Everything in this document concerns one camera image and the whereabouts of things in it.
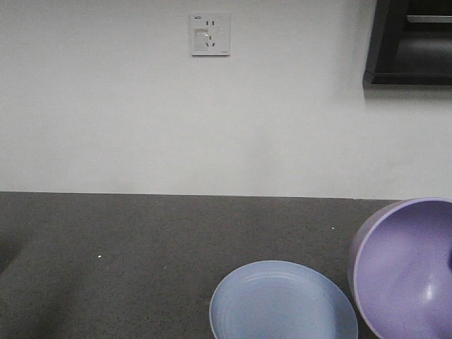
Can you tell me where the white wall power socket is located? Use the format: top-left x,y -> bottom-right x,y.
189,11 -> 231,57

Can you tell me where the light blue plastic plate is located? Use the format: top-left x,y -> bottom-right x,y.
209,261 -> 359,338

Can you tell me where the purple plastic bowl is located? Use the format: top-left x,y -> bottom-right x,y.
347,198 -> 451,338

